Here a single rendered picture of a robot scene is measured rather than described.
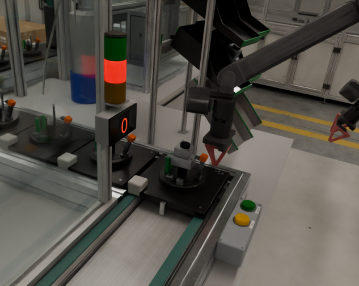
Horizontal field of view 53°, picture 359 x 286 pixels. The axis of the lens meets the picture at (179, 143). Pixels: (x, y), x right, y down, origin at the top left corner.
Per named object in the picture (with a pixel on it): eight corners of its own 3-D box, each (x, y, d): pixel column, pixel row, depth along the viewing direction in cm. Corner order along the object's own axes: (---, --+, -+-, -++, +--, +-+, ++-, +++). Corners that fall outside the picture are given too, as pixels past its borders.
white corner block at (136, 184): (147, 189, 108) (148, 178, 106) (140, 197, 104) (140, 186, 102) (134, 185, 110) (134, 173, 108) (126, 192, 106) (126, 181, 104)
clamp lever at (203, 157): (202, 176, 108) (208, 155, 105) (200, 179, 107) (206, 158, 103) (191, 171, 109) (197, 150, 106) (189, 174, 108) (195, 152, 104)
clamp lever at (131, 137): (128, 153, 117) (136, 136, 113) (125, 156, 115) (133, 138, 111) (119, 147, 117) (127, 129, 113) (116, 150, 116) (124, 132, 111)
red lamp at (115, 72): (130, 79, 85) (130, 58, 82) (118, 84, 80) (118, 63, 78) (112, 75, 86) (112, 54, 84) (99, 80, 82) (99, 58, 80)
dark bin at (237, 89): (248, 89, 125) (261, 72, 121) (232, 99, 115) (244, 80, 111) (190, 40, 132) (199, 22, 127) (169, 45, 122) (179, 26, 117)
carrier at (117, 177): (159, 156, 126) (161, 123, 120) (122, 191, 106) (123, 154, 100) (100, 139, 134) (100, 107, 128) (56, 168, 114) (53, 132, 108)
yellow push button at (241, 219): (250, 221, 99) (251, 215, 98) (246, 230, 96) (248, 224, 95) (236, 217, 100) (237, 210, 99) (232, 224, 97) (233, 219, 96)
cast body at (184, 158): (195, 163, 109) (198, 143, 106) (190, 170, 106) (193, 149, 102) (169, 156, 112) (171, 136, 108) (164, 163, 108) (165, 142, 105)
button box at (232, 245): (258, 220, 108) (262, 204, 105) (240, 268, 90) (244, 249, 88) (236, 213, 110) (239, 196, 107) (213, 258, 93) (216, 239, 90)
